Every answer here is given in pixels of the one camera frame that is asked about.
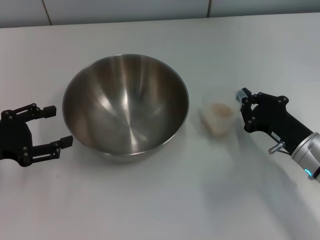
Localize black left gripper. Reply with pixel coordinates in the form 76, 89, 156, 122
0, 102, 74, 168

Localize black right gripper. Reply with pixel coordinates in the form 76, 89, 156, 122
239, 87, 315, 155

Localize clear plastic measuring cup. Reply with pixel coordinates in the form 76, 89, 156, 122
199, 89, 247, 138

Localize stainless steel mixing bowl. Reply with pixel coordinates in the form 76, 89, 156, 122
61, 53, 190, 164

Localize right gripper connector cable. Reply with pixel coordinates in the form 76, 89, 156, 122
267, 140, 291, 155

